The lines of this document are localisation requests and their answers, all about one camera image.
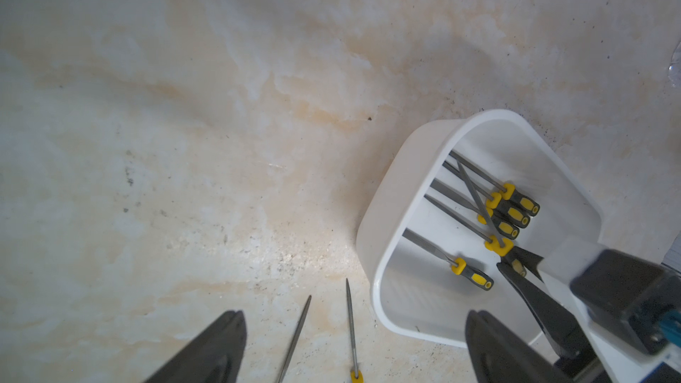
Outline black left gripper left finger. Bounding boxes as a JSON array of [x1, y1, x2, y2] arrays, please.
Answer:
[[145, 310, 248, 383]]

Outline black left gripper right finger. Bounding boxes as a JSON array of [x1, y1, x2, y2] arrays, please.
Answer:
[[465, 310, 571, 383]]

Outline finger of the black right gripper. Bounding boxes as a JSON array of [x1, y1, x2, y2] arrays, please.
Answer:
[[497, 246, 591, 359]]

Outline file tool black handle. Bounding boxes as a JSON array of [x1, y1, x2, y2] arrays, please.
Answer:
[[346, 279, 365, 383]]

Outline white storage box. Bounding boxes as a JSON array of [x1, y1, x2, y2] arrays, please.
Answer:
[[356, 109, 603, 347]]

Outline clear plastic cup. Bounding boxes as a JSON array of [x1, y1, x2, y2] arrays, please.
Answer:
[[668, 42, 681, 88]]

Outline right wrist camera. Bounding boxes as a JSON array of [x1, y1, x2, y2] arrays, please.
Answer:
[[538, 238, 680, 382]]

